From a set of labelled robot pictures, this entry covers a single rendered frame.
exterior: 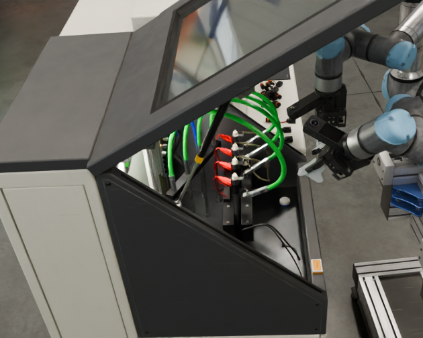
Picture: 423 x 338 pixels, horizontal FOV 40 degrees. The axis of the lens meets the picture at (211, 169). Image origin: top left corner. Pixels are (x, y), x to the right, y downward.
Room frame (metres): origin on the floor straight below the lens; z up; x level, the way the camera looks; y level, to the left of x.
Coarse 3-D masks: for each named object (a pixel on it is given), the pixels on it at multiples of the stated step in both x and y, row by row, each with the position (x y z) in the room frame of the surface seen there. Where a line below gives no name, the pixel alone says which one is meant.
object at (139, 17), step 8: (144, 0) 1.93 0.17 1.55; (152, 0) 1.92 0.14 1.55; (160, 0) 1.91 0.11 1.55; (168, 0) 1.91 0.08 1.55; (176, 0) 1.90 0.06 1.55; (136, 8) 1.87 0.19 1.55; (144, 8) 1.86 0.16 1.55; (152, 8) 1.85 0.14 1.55; (160, 8) 1.84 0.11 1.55; (136, 16) 1.80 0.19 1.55; (144, 16) 1.80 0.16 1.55; (152, 16) 1.79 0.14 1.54; (136, 24) 1.80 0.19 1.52; (144, 24) 1.80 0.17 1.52; (232, 104) 1.80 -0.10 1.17; (240, 104) 1.95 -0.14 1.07
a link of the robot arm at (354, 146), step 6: (360, 126) 1.07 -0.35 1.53; (354, 132) 1.07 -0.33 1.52; (348, 138) 1.07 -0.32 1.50; (354, 138) 1.05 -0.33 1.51; (348, 144) 1.06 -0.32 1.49; (354, 144) 1.04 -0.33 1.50; (354, 150) 1.04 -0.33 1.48; (360, 150) 1.03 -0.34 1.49; (360, 156) 1.04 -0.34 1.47; (366, 156) 1.03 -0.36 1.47
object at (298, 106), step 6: (306, 96) 1.41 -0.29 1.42; (312, 96) 1.39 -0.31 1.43; (318, 96) 1.37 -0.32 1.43; (300, 102) 1.40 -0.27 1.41; (306, 102) 1.38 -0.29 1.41; (312, 102) 1.37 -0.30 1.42; (318, 102) 1.36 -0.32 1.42; (324, 102) 1.36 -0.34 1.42; (288, 108) 1.40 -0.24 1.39; (294, 108) 1.38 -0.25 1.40; (300, 108) 1.37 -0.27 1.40; (306, 108) 1.37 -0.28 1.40; (312, 108) 1.36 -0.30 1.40; (288, 114) 1.38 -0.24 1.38; (294, 114) 1.37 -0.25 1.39; (300, 114) 1.37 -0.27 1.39; (294, 120) 1.37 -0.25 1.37
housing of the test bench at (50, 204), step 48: (96, 0) 2.19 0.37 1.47; (48, 48) 1.73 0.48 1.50; (96, 48) 1.69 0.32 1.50; (48, 96) 1.42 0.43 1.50; (96, 96) 1.39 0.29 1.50; (0, 144) 1.20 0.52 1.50; (48, 144) 1.18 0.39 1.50; (0, 192) 1.13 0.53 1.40; (48, 192) 1.12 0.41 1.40; (96, 192) 1.11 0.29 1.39; (48, 240) 1.12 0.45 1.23; (96, 240) 1.11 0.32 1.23; (48, 288) 1.13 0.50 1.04; (96, 288) 1.11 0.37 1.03; (96, 336) 1.12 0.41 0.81
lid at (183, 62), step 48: (192, 0) 1.71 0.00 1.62; (240, 0) 1.50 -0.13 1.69; (288, 0) 1.30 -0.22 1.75; (336, 0) 1.11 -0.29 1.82; (384, 0) 1.02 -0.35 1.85; (144, 48) 1.58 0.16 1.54; (192, 48) 1.40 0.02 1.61; (240, 48) 1.21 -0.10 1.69; (288, 48) 1.04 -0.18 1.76; (144, 96) 1.26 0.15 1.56; (192, 96) 1.10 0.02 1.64; (240, 96) 1.07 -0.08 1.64; (96, 144) 1.17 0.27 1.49; (144, 144) 1.07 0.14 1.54
